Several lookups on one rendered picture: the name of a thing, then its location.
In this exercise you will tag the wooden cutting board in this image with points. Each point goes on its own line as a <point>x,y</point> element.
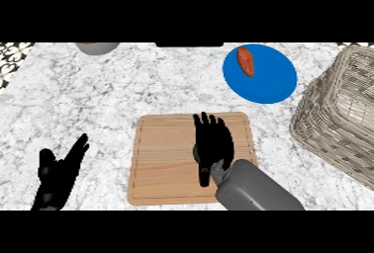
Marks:
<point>170,158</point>

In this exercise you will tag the dark green squash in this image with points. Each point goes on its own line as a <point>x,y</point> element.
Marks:
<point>196,153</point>

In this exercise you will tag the beige wicker basket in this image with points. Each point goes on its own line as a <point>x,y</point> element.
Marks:
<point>340,115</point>

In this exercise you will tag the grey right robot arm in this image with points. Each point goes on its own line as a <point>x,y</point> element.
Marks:
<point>253,189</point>

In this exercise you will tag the black and white patterned tile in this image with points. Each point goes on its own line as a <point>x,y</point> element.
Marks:
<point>12,61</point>

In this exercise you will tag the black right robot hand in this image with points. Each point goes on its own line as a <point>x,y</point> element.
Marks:
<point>212,145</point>

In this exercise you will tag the grey bowl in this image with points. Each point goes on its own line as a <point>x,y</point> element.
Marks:
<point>98,47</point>

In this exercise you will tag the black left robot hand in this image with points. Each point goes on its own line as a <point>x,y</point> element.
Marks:
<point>58,174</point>

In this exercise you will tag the blue plate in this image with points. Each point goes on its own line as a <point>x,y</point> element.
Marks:
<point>265,77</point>

